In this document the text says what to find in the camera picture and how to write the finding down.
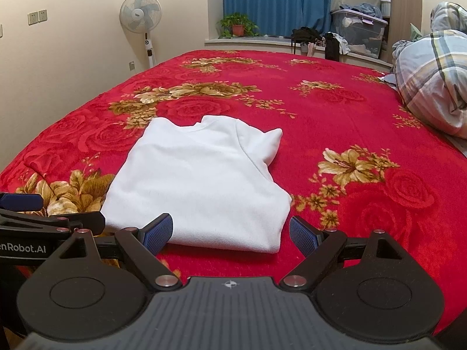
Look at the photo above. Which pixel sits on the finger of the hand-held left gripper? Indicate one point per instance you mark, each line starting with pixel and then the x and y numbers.
pixel 20 202
pixel 43 223

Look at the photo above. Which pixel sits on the red floral blanket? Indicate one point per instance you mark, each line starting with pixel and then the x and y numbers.
pixel 328 116

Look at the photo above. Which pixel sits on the black bag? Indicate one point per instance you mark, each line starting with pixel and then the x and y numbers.
pixel 305 35

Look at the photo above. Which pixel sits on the wooden shelf cabinet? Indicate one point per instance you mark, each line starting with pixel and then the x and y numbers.
pixel 405 7

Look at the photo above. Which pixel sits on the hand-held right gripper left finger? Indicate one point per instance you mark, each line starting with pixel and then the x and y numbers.
pixel 158 231

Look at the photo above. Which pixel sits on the white long-sleeved shirt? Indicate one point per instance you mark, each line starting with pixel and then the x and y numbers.
pixel 197 182

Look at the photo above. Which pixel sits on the potted green plant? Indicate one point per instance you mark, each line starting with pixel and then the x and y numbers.
pixel 238 25

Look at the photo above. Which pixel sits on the plaid duvet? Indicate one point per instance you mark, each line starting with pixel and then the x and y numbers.
pixel 434 76

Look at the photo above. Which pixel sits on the window sill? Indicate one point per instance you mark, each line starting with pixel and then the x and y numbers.
pixel 255 41

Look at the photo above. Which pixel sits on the white standing fan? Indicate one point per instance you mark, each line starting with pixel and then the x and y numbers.
pixel 140 12

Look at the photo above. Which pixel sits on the blue clothes pile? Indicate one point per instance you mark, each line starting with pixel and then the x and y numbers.
pixel 365 10

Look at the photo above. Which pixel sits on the white wall socket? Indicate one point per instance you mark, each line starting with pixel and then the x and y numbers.
pixel 33 18
pixel 43 15

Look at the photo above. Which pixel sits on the blue curtain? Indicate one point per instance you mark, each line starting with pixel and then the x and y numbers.
pixel 284 0

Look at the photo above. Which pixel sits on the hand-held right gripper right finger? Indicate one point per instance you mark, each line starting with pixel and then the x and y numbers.
pixel 302 235

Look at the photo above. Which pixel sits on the clear plastic storage box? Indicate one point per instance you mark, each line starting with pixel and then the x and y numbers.
pixel 359 34

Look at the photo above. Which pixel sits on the black bottle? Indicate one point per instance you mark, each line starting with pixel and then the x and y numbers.
pixel 331 47

